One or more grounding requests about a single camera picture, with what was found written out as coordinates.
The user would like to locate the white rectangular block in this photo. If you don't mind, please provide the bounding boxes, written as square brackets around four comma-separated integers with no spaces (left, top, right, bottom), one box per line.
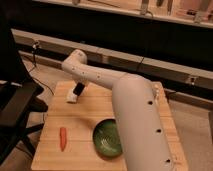
[152,84,160,100]

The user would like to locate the green bowl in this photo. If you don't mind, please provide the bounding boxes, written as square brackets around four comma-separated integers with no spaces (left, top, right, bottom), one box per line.
[92,119,122,158]

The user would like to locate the black cable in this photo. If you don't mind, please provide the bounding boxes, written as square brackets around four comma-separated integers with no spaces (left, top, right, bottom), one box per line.
[31,40,55,96]

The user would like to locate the orange carrot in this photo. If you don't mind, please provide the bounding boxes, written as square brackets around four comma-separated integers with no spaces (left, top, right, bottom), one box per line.
[60,127,67,151]

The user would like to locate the black office chair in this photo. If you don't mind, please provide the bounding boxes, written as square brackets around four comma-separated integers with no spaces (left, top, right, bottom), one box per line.
[0,20,48,165]

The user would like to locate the black eraser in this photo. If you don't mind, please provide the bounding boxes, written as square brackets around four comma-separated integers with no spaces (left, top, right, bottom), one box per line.
[73,83,85,96]

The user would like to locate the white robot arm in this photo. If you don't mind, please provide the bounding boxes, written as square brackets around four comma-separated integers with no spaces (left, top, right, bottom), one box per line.
[62,49,174,171]

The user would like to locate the white sponge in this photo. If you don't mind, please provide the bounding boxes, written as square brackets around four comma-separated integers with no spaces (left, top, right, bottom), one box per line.
[66,89,78,103]

